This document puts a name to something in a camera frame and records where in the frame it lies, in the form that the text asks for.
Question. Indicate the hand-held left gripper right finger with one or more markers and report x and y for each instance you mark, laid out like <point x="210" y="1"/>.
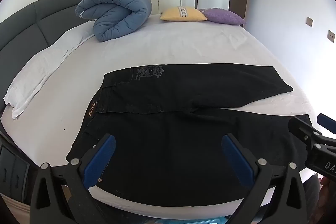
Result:
<point x="236" y="161"/>

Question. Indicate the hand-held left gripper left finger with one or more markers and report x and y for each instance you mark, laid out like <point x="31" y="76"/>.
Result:
<point x="101" y="161"/>

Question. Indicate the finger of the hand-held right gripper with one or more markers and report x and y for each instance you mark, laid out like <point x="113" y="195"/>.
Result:
<point x="302" y="129"/>
<point x="328" y="123"/>

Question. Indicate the black denim pants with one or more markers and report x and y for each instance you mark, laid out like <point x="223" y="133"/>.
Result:
<point x="170" y="140"/>

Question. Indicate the person's grey clothing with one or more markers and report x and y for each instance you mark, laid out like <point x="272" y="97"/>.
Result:
<point x="313" y="197"/>

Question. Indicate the teal object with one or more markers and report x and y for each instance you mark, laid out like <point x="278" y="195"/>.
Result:
<point x="189" y="220"/>

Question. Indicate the dark nightstand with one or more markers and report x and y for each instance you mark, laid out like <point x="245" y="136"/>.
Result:
<point x="13" y="174"/>

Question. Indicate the white pillow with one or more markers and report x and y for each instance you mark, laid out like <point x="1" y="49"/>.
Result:
<point x="39" y="64"/>

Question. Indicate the bed with white sheet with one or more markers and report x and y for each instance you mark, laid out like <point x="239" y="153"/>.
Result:
<point x="183" y="45"/>

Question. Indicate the purple pillow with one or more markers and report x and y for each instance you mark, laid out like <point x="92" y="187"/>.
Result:
<point x="223" y="16"/>

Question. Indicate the rolled blue duvet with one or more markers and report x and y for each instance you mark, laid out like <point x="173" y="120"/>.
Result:
<point x="118" y="11"/>

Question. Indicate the grey padded headboard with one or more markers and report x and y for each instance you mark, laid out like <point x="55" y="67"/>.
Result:
<point x="26" y="27"/>

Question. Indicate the yellow pillow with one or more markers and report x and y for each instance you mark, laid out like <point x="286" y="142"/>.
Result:
<point x="183" y="15"/>

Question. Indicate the brown wall switch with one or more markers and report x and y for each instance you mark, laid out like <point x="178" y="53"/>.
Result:
<point x="309" y="22"/>
<point x="331" y="36"/>

